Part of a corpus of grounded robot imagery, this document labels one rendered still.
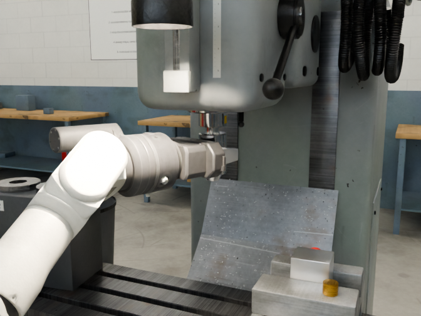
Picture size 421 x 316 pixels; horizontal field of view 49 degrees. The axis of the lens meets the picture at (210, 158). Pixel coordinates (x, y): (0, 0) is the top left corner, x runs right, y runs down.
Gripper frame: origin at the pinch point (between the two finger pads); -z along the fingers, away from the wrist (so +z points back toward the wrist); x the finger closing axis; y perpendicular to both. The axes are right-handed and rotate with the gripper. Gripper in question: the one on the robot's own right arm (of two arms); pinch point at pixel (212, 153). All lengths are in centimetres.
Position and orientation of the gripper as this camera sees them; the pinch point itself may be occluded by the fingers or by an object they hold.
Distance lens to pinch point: 77.3
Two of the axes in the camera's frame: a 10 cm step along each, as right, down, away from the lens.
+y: -0.1, 9.8, 1.7
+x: -6.9, -1.3, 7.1
